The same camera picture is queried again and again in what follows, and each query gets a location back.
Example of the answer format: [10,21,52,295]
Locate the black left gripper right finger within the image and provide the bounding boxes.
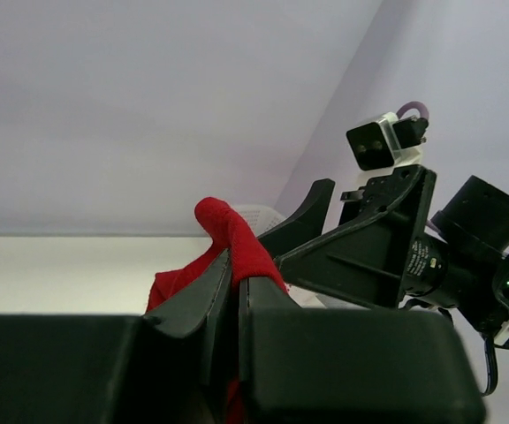
[239,277,487,423]

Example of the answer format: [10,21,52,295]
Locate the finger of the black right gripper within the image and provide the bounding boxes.
[258,178,335,256]

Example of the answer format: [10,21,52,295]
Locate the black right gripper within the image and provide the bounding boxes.
[276,165,509,340]

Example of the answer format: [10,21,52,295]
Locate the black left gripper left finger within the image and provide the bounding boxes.
[0,253,232,423]

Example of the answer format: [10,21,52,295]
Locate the dark red t shirt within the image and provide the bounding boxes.
[146,197,289,423]

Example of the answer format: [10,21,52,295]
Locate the white plastic basket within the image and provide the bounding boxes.
[232,204,285,237]

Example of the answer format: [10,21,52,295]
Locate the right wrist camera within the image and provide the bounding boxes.
[346,102,429,187]

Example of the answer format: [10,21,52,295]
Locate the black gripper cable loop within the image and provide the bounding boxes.
[475,335,501,397]

